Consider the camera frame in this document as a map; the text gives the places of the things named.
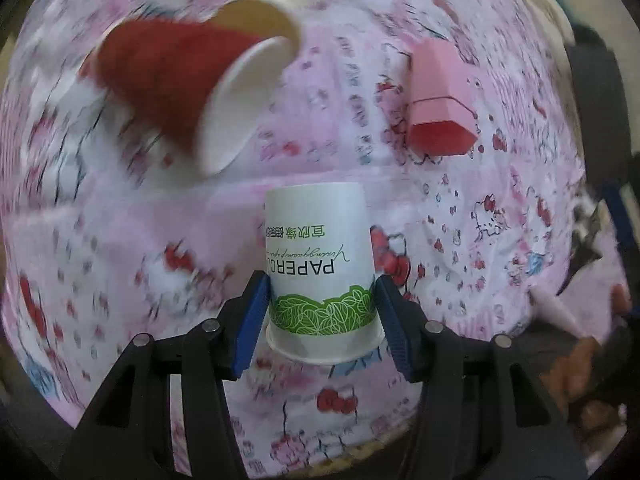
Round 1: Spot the red ribbed paper cup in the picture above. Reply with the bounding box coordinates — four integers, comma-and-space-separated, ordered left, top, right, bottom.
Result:
94, 18, 293, 177

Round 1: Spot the pink hexagonal box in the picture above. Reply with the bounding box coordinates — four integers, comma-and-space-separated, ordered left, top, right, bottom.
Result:
408, 38, 476, 157

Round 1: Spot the pink Hello Kitty bedsheet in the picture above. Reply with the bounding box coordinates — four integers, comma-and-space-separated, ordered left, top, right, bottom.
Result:
1, 0, 584, 478

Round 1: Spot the white green leaf paper cup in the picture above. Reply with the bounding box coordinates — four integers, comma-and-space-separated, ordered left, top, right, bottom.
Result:
265, 182, 384, 365

